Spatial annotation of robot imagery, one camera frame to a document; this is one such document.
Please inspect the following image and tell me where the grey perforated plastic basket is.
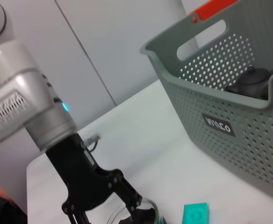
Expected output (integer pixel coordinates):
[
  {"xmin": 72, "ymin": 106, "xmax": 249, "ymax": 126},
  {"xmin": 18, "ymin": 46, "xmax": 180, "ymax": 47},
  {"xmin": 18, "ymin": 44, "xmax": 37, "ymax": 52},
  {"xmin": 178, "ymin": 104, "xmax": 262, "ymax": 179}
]
[{"xmin": 139, "ymin": 0, "xmax": 273, "ymax": 206}]

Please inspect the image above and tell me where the orange basket handle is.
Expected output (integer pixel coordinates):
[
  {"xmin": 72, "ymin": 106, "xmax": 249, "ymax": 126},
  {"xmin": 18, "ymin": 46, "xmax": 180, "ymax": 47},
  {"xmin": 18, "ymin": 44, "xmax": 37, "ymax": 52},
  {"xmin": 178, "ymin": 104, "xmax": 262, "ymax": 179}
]
[{"xmin": 189, "ymin": 0, "xmax": 241, "ymax": 23}]

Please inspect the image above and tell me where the cyan square toy brick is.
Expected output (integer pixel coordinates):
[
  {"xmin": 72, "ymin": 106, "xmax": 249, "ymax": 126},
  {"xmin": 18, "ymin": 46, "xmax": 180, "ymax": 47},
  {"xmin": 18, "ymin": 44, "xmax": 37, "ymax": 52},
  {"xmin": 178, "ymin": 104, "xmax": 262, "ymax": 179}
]
[{"xmin": 182, "ymin": 202, "xmax": 209, "ymax": 224}]

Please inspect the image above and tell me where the brown black background object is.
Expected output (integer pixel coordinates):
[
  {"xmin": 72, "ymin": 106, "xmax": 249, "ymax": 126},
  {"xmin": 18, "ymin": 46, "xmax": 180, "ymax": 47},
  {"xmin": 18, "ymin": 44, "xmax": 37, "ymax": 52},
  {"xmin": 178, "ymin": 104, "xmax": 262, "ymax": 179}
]
[{"xmin": 0, "ymin": 174, "xmax": 27, "ymax": 224}]

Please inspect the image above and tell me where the glass teacup black sleeve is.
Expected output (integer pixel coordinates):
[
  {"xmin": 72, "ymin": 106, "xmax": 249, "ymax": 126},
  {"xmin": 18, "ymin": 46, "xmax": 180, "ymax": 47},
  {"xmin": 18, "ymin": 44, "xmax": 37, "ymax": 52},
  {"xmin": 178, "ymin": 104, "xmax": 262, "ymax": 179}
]
[{"xmin": 106, "ymin": 197, "xmax": 167, "ymax": 224}]

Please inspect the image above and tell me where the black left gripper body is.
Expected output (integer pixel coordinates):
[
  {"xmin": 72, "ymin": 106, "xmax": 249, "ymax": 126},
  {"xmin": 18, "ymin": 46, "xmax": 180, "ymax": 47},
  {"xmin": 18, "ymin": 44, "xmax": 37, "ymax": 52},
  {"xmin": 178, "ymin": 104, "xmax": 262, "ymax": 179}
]
[{"xmin": 45, "ymin": 133, "xmax": 125, "ymax": 211}]

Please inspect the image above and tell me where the black clay teapot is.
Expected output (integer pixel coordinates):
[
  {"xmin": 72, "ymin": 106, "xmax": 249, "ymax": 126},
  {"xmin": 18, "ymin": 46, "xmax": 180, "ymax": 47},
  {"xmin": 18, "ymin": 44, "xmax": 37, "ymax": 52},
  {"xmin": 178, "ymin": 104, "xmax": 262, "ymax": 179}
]
[{"xmin": 225, "ymin": 66, "xmax": 271, "ymax": 98}]

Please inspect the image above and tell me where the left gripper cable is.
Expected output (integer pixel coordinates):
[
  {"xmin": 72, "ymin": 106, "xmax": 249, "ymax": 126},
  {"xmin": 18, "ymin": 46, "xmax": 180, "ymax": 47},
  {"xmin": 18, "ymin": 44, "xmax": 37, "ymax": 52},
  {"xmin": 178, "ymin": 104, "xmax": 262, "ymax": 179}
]
[{"xmin": 82, "ymin": 133, "xmax": 102, "ymax": 152}]

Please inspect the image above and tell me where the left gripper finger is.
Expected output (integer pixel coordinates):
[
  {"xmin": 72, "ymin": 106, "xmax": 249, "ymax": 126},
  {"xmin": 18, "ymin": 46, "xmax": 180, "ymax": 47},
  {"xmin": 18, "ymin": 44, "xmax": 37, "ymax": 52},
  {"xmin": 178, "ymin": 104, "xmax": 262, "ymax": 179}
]
[
  {"xmin": 113, "ymin": 177, "xmax": 143, "ymax": 214},
  {"xmin": 61, "ymin": 205, "xmax": 90, "ymax": 224}
]

